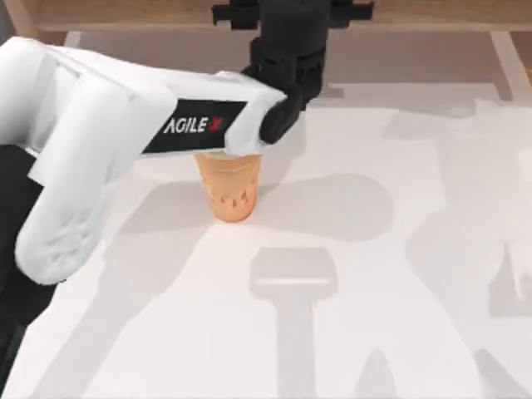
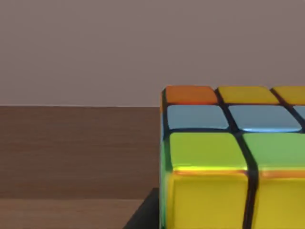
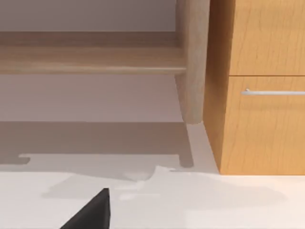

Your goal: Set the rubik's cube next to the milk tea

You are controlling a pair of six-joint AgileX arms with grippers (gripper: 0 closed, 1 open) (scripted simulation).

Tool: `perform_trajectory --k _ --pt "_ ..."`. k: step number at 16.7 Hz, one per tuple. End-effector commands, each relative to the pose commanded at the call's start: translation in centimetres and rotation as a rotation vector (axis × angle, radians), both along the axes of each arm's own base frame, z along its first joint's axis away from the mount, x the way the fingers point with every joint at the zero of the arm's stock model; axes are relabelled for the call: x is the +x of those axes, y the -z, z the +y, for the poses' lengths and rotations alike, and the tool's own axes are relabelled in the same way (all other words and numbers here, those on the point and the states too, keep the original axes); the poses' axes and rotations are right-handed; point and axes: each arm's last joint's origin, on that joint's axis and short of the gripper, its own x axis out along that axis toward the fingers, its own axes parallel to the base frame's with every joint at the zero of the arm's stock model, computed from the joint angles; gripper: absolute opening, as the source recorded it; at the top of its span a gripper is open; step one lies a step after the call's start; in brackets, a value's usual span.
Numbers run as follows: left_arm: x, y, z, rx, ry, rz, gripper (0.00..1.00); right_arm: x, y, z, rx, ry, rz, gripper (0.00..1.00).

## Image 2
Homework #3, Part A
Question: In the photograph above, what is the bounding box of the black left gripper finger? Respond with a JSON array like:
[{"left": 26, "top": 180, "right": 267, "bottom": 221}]
[{"left": 123, "top": 187, "right": 162, "bottom": 229}]

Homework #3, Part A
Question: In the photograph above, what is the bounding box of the multicoloured puzzle cube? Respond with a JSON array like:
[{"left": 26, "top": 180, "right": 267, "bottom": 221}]
[{"left": 159, "top": 85, "right": 305, "bottom": 229}]

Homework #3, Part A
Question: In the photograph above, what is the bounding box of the wooden panel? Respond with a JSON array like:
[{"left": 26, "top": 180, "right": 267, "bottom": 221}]
[{"left": 0, "top": 105, "right": 163, "bottom": 229}]

